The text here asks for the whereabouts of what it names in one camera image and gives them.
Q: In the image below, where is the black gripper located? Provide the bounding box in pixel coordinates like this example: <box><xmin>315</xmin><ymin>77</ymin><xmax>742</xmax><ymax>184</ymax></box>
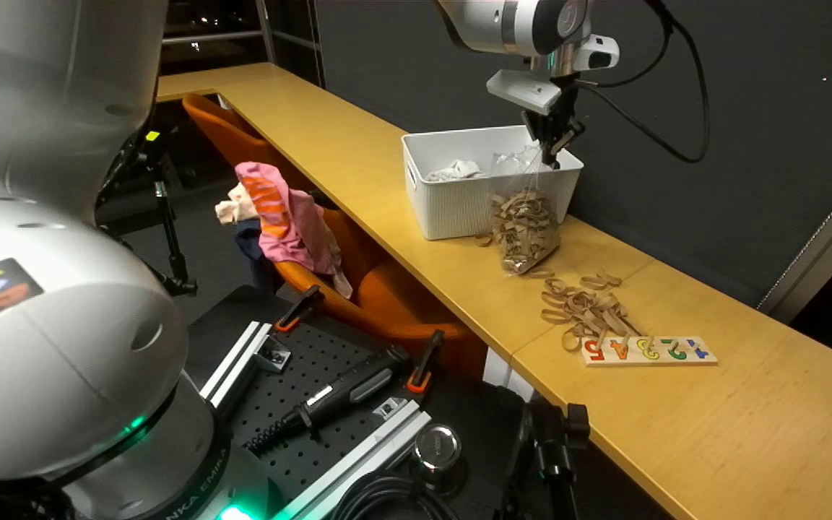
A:
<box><xmin>524</xmin><ymin>77</ymin><xmax>591</xmax><ymax>169</ymax></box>

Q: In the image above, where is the white plastic storage bin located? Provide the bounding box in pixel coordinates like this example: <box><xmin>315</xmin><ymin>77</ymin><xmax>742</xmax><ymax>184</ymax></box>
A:
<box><xmin>400</xmin><ymin>125</ymin><xmax>588</xmax><ymax>242</ymax></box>

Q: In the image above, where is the orange chair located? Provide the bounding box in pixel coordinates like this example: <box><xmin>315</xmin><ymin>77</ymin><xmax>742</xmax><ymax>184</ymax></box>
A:
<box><xmin>179</xmin><ymin>93</ymin><xmax>488</xmax><ymax>380</ymax></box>

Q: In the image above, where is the white table leg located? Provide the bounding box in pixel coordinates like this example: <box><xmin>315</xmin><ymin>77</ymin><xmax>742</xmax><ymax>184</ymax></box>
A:
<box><xmin>479</xmin><ymin>343</ymin><xmax>537</xmax><ymax>403</ymax></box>

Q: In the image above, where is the pink orange cloth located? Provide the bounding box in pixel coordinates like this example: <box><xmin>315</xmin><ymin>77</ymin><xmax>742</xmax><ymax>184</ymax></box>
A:
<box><xmin>232</xmin><ymin>159</ymin><xmax>358</xmax><ymax>299</ymax></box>

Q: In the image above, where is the small metal bowl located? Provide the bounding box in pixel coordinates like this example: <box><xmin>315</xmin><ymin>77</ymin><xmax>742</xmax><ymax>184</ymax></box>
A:
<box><xmin>410</xmin><ymin>421</ymin><xmax>469</xmax><ymax>486</ymax></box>

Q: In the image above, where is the white fabric item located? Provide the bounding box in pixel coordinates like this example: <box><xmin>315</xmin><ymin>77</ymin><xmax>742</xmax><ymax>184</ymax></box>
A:
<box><xmin>211</xmin><ymin>184</ymin><xmax>250</xmax><ymax>231</ymax></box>

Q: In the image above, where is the black handheld tool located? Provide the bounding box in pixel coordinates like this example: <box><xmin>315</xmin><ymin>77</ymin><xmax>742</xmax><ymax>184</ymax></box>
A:
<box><xmin>245</xmin><ymin>357</ymin><xmax>403</xmax><ymax>455</ymax></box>

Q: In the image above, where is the black robot cart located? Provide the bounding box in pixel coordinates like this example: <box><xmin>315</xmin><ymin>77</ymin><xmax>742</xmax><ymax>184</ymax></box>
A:
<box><xmin>172</xmin><ymin>279</ymin><xmax>573</xmax><ymax>520</ymax></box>

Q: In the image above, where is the black tripod stand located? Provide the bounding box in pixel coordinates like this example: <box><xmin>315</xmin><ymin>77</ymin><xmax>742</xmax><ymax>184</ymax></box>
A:
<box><xmin>97</xmin><ymin>126</ymin><xmax>201</xmax><ymax>299</ymax></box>

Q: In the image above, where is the grey wrist camera bar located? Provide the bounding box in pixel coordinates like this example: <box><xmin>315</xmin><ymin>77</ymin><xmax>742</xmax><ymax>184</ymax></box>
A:
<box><xmin>484</xmin><ymin>67</ymin><xmax>568</xmax><ymax>117</ymax></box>

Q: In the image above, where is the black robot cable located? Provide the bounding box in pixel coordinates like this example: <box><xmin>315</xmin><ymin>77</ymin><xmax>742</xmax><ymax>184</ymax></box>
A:
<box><xmin>578</xmin><ymin>0</ymin><xmax>713</xmax><ymax>168</ymax></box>

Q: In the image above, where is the orange handled clamp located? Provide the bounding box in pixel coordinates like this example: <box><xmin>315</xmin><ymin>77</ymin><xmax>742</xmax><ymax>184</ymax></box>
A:
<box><xmin>273</xmin><ymin>282</ymin><xmax>326</xmax><ymax>338</ymax></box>
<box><xmin>403</xmin><ymin>325</ymin><xmax>449</xmax><ymax>399</ymax></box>

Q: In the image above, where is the black camera tripod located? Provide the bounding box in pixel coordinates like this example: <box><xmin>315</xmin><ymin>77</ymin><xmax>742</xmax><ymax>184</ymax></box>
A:
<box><xmin>497</xmin><ymin>390</ymin><xmax>595</xmax><ymax>520</ymax></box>

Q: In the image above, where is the long aluminium rail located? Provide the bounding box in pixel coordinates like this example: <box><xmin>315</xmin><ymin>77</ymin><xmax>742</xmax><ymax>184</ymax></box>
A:
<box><xmin>270</xmin><ymin>396</ymin><xmax>433</xmax><ymax>520</ymax></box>

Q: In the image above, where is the black coiled cable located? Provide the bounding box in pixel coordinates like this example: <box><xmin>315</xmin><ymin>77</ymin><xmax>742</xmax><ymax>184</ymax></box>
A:
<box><xmin>336</xmin><ymin>468</ymin><xmax>464</xmax><ymax>520</ymax></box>

